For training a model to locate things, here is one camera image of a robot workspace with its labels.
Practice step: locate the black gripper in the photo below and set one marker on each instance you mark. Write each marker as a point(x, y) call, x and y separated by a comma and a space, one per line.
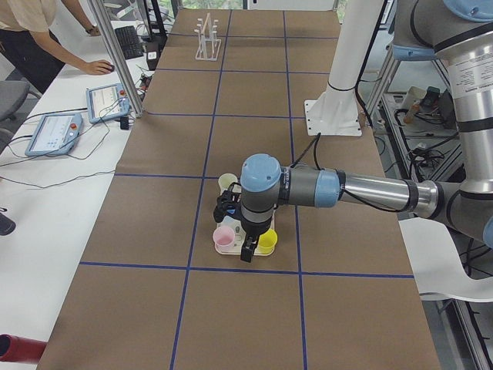
point(254, 230)

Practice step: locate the yellow plastic cup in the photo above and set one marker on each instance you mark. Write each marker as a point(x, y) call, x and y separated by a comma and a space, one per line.
point(267, 242)

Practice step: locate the pink plastic cup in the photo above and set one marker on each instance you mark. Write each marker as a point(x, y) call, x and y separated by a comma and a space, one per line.
point(223, 238)

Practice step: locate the pale green plastic cup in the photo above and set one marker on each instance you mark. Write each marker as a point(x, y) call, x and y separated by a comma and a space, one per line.
point(225, 180)

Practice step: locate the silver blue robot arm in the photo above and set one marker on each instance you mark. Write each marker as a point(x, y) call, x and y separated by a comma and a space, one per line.
point(460, 34)

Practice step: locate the white plastic chair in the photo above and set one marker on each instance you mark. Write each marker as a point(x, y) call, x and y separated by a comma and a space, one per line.
point(436, 265)

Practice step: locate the far blue teach pendant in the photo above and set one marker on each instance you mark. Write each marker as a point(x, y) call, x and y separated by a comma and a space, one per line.
point(107, 103)

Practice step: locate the blue teach pendant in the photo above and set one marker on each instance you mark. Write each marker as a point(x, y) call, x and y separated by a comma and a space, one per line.
point(56, 134)
point(107, 103)

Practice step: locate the near blue teach pendant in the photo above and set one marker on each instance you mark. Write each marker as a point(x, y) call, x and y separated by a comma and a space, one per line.
point(56, 134)

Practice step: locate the black keyboard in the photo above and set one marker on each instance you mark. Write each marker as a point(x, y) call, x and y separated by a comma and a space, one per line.
point(129, 42)

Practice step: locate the red cylinder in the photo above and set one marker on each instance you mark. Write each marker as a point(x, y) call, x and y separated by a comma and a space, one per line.
point(21, 350)

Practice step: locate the grey office chair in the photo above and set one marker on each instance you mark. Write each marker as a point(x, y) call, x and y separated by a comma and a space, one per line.
point(13, 95)

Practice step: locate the person at desk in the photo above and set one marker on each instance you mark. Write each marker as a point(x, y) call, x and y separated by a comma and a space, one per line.
point(30, 46)

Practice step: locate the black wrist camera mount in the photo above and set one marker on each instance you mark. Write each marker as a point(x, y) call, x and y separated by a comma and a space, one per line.
point(228, 204)

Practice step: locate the white wire cup rack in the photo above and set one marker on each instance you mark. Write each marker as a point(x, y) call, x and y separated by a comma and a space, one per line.
point(208, 42)

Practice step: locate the aluminium frame post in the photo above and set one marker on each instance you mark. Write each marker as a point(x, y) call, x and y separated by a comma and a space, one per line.
point(114, 50)

